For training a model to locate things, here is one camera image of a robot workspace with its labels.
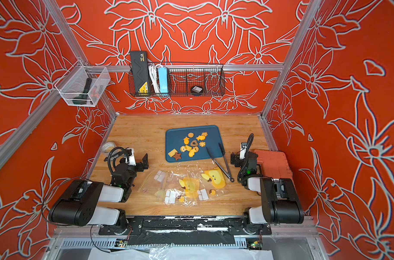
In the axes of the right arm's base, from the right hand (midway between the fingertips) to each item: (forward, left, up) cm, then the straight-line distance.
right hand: (238, 151), depth 92 cm
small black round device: (+30, +25, +22) cm, 45 cm away
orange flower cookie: (+8, +21, -4) cm, 23 cm away
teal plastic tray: (+13, +40, -7) cm, 43 cm away
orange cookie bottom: (+1, +28, -5) cm, 29 cm away
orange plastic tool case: (-7, -19, -2) cm, 21 cm away
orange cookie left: (+11, +32, -5) cm, 34 cm away
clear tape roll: (+5, +82, -4) cm, 82 cm away
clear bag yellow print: (-21, +32, -5) cm, 38 cm away
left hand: (-4, +58, +2) cm, 58 cm away
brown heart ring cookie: (+8, +27, -4) cm, 28 cm away
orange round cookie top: (+15, +29, -5) cm, 33 cm away
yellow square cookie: (+1, +40, -5) cm, 40 cm away
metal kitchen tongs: (+3, +9, -4) cm, 10 cm away
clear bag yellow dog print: (-16, +16, -5) cm, 23 cm away
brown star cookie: (-1, +37, -4) cm, 37 cm away
